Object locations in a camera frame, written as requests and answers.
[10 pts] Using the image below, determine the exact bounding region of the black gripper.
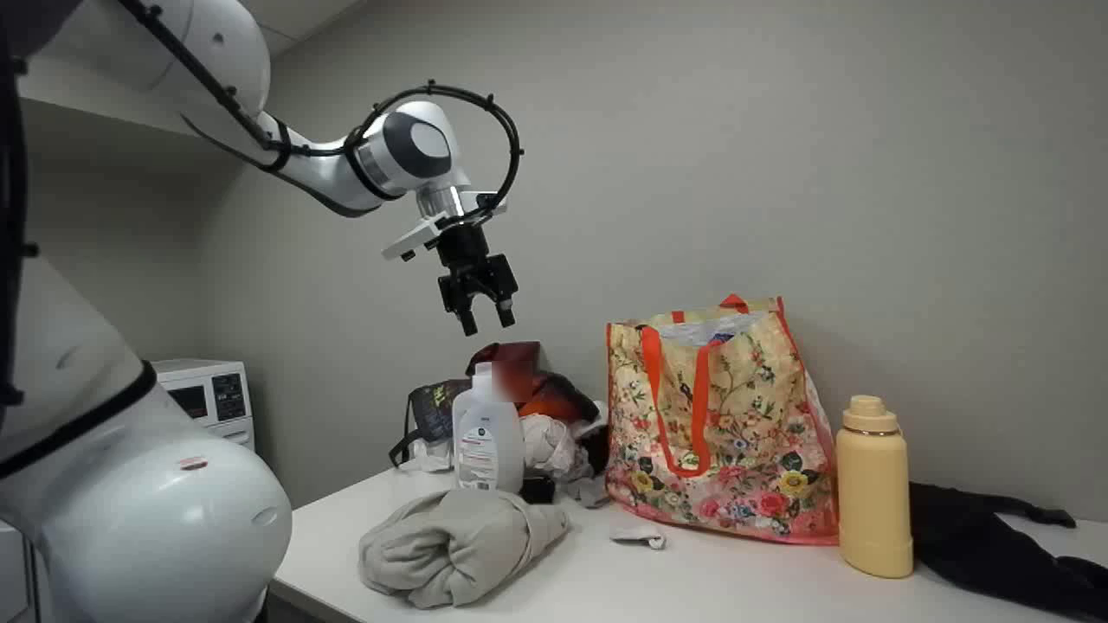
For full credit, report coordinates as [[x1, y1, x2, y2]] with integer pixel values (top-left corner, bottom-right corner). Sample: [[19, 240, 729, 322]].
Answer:
[[427, 223, 520, 338]]

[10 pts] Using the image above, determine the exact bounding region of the grey cloth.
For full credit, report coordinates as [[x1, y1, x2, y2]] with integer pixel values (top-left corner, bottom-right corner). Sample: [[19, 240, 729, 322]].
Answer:
[[358, 486, 575, 614]]

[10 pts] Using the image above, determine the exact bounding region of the dark red printed bag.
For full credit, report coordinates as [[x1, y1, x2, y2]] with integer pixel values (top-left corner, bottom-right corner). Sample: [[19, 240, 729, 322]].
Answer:
[[464, 338, 604, 427]]

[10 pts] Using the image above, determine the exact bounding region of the black cloth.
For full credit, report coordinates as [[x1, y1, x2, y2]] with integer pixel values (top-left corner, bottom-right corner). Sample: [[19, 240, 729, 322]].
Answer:
[[906, 482, 1108, 623]]

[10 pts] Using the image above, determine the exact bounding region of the clear plastic jug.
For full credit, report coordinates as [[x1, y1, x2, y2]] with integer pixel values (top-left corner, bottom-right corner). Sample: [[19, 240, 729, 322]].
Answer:
[[449, 361, 530, 499]]

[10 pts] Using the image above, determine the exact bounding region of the small black object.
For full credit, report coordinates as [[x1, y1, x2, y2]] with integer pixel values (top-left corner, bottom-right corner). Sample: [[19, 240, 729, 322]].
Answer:
[[517, 464, 565, 508]]

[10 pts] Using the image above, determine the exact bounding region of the small metal object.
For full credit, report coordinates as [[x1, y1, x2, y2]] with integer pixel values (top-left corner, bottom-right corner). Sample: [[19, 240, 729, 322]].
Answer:
[[608, 525, 673, 553]]

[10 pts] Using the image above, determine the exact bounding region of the white box with displays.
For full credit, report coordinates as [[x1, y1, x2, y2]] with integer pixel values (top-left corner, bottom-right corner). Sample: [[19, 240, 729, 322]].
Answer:
[[154, 357, 260, 455]]

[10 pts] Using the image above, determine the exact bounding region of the yellow bottle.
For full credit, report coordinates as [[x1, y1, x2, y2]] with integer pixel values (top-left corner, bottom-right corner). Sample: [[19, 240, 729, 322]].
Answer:
[[835, 392, 918, 582]]

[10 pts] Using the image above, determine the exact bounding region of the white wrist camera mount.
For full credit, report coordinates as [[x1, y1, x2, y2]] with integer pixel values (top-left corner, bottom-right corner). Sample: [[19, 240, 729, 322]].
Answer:
[[381, 208, 467, 264]]

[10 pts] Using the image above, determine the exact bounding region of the black bag with strap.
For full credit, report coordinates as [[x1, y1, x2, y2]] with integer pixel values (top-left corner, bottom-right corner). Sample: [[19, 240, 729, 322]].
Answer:
[[388, 379, 472, 470]]

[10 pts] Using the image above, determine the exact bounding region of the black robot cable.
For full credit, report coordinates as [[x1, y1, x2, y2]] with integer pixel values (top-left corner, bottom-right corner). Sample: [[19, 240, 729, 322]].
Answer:
[[113, 0, 525, 223]]

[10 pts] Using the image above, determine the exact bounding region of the floral bag with orange handles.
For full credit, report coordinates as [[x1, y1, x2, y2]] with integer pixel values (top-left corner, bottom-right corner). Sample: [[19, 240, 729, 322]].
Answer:
[[604, 290, 842, 548]]

